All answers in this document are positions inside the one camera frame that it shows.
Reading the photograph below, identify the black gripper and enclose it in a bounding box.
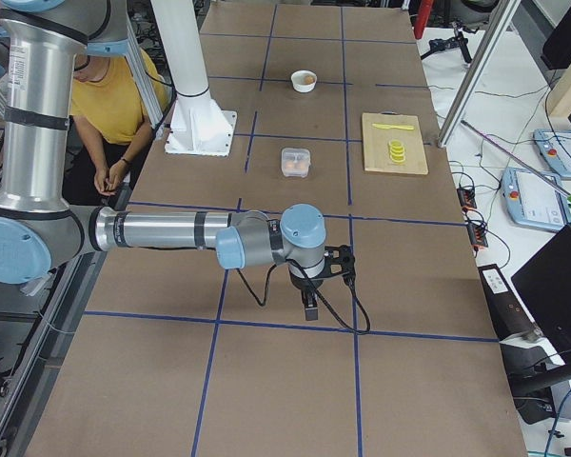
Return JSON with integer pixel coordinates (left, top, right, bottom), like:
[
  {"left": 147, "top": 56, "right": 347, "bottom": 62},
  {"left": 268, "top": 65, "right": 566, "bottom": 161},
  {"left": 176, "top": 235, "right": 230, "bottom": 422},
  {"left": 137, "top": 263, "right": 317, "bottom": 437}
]
[{"left": 288, "top": 267, "right": 323, "bottom": 320}]

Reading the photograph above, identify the clear plastic egg box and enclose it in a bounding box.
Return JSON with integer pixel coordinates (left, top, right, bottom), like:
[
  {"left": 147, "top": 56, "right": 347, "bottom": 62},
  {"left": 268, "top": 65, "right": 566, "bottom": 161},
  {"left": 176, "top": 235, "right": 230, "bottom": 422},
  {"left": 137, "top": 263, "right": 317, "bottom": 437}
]
[{"left": 281, "top": 148, "right": 311, "bottom": 178}]

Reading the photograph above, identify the black electronics box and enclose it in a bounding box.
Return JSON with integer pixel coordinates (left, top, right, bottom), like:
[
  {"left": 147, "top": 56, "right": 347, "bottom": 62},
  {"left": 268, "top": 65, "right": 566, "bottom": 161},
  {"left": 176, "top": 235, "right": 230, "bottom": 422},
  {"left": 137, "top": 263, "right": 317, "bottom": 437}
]
[{"left": 478, "top": 264, "right": 534, "bottom": 341}]

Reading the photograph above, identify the front lemon slice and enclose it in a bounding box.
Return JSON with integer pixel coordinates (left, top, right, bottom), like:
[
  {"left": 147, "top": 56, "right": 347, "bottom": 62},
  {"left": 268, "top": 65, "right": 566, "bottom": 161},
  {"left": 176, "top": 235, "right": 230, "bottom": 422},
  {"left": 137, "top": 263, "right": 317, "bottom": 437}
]
[{"left": 390, "top": 154, "right": 405, "bottom": 164}]

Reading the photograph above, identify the wooden cutting board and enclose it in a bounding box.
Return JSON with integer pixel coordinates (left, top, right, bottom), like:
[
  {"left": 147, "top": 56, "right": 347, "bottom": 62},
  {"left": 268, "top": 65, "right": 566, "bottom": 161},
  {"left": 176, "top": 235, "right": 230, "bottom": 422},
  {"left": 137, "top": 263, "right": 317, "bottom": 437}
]
[{"left": 362, "top": 112, "right": 428, "bottom": 175}]

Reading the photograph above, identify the back lemon slice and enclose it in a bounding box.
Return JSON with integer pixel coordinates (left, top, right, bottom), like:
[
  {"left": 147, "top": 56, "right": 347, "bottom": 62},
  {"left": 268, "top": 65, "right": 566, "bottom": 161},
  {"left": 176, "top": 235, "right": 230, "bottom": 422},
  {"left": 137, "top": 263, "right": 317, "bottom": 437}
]
[{"left": 388, "top": 140, "right": 404, "bottom": 149}]

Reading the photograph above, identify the yellow plastic knife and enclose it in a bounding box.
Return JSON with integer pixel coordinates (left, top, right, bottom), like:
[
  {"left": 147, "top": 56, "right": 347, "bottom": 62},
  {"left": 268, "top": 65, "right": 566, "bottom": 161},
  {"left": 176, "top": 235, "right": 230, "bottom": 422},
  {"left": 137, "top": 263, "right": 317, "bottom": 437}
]
[{"left": 371, "top": 123, "right": 415, "bottom": 131}]

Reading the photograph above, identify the white ceramic bowl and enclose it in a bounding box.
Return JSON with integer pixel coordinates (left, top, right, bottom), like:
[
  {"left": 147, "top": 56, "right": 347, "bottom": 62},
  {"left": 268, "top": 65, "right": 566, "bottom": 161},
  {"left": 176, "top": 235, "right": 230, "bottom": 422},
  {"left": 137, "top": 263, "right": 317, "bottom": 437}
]
[{"left": 290, "top": 70, "right": 317, "bottom": 93}]

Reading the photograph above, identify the near blue teach pendant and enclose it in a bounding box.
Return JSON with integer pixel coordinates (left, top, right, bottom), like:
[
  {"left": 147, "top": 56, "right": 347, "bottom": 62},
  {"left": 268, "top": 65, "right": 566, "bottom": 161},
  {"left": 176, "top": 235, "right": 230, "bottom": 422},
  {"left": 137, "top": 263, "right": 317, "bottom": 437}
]
[{"left": 502, "top": 167, "right": 571, "bottom": 232}]

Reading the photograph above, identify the blue teach pendant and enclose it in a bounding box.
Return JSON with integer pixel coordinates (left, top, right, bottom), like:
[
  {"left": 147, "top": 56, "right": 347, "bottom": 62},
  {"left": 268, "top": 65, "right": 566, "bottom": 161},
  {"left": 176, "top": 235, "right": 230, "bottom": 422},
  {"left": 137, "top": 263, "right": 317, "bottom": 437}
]
[
  {"left": 502, "top": 167, "right": 571, "bottom": 232},
  {"left": 533, "top": 129, "right": 571, "bottom": 180}
]

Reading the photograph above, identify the black monitor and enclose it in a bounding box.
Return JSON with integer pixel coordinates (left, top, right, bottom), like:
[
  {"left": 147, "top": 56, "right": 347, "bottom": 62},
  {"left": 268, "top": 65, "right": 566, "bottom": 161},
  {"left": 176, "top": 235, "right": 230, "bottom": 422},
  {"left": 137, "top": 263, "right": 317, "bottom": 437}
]
[{"left": 512, "top": 224, "right": 571, "bottom": 351}]

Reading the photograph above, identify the person in yellow shirt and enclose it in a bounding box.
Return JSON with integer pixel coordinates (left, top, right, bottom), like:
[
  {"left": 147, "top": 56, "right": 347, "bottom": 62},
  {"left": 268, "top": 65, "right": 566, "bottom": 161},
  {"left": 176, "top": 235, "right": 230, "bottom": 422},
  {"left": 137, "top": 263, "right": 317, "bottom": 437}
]
[{"left": 62, "top": 54, "right": 154, "bottom": 206}]

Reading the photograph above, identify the far blue teach pendant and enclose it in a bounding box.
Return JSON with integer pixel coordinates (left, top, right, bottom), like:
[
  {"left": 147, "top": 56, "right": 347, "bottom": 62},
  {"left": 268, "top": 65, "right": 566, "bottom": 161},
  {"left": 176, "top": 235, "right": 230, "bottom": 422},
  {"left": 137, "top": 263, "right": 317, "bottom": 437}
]
[{"left": 533, "top": 129, "right": 571, "bottom": 180}]

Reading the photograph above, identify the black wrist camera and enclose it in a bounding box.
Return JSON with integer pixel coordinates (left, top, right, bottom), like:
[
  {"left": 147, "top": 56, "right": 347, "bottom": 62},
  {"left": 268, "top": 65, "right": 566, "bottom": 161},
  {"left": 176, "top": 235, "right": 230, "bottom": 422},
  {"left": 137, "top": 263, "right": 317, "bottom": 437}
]
[{"left": 322, "top": 245, "right": 356, "bottom": 287}]

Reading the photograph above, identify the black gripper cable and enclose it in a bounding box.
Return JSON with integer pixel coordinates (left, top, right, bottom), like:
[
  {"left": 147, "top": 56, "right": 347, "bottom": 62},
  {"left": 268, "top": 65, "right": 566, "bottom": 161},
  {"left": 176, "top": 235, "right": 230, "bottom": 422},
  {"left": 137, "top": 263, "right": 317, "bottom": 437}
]
[{"left": 231, "top": 256, "right": 374, "bottom": 336}]

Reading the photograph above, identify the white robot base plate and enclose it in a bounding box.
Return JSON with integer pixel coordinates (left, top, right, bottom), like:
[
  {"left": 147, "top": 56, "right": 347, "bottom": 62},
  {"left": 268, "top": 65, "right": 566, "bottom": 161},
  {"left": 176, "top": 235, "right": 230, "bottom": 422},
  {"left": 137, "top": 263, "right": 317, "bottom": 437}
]
[{"left": 165, "top": 99, "right": 238, "bottom": 157}]

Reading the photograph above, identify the green handled reacher grabber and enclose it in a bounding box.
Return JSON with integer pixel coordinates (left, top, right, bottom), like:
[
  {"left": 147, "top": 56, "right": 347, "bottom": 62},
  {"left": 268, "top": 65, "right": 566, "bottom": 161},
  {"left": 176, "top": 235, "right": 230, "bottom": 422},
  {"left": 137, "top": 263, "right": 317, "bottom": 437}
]
[{"left": 461, "top": 120, "right": 571, "bottom": 205}]

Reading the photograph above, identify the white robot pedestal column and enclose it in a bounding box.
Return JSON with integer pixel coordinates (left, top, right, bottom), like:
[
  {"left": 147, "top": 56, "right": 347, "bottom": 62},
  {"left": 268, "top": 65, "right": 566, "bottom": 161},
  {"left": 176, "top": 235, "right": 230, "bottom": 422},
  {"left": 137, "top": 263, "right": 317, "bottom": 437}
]
[{"left": 151, "top": 0, "right": 209, "bottom": 98}]

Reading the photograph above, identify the aluminium frame post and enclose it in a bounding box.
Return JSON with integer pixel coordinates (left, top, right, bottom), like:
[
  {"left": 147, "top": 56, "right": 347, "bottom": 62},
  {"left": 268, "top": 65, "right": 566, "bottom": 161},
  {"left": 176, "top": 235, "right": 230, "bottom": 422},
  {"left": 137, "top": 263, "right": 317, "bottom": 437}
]
[{"left": 437, "top": 0, "right": 521, "bottom": 148}]

